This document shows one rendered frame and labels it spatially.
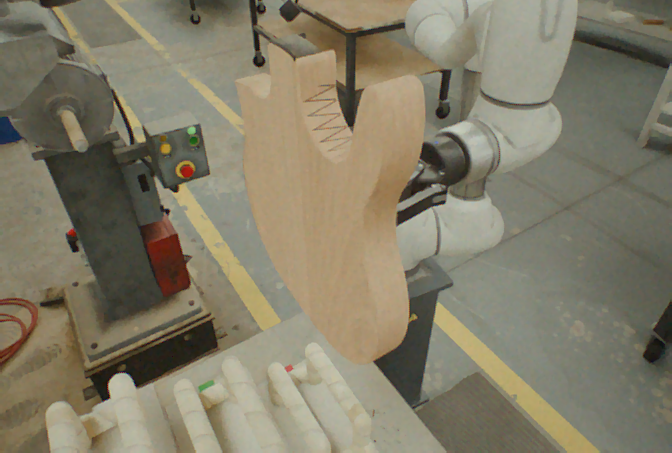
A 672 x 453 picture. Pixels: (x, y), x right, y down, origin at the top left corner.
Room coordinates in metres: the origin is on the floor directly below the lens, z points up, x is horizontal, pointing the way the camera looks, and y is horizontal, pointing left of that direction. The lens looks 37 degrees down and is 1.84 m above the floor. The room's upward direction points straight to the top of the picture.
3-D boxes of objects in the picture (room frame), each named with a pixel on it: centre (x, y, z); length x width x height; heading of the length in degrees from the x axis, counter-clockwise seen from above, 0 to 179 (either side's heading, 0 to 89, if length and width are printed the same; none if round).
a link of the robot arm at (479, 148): (0.61, -0.18, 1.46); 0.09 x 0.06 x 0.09; 32
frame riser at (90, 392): (1.39, 0.87, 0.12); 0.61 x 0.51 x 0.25; 123
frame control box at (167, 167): (1.40, 0.59, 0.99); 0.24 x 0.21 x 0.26; 33
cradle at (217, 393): (0.47, 0.22, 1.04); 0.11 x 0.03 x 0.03; 123
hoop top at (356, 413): (0.50, 0.00, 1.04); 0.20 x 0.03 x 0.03; 32
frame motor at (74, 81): (1.34, 0.83, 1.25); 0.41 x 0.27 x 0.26; 33
